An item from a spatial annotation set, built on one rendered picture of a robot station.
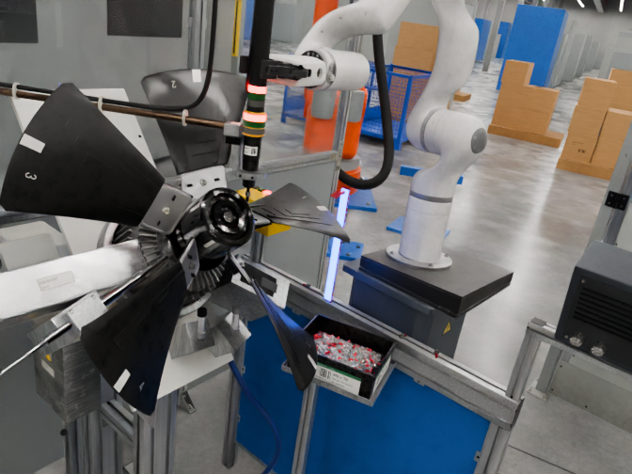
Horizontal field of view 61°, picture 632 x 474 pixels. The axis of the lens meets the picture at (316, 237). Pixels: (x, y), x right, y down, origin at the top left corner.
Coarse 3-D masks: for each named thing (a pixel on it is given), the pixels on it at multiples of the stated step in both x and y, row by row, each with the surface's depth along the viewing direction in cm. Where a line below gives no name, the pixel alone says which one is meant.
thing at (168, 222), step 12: (168, 192) 98; (180, 192) 98; (156, 204) 98; (168, 204) 99; (180, 204) 100; (144, 216) 98; (156, 216) 99; (168, 216) 100; (180, 216) 101; (156, 228) 100; (168, 228) 101
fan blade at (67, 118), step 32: (64, 96) 86; (32, 128) 85; (64, 128) 87; (96, 128) 89; (32, 160) 85; (64, 160) 88; (96, 160) 90; (128, 160) 92; (32, 192) 87; (64, 192) 89; (96, 192) 92; (128, 192) 94; (128, 224) 97
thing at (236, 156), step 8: (224, 128) 103; (232, 128) 103; (240, 128) 104; (232, 136) 104; (240, 136) 104; (232, 144) 104; (240, 144) 104; (232, 152) 105; (240, 152) 105; (232, 160) 106; (240, 160) 107; (232, 168) 107; (240, 168) 107; (264, 168) 109; (240, 176) 105; (248, 176) 105; (256, 176) 105; (264, 176) 107
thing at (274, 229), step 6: (240, 192) 159; (252, 192) 161; (258, 192) 161; (252, 198) 155; (258, 198) 156; (264, 228) 154; (270, 228) 154; (276, 228) 156; (282, 228) 158; (288, 228) 160; (264, 234) 155; (270, 234) 155
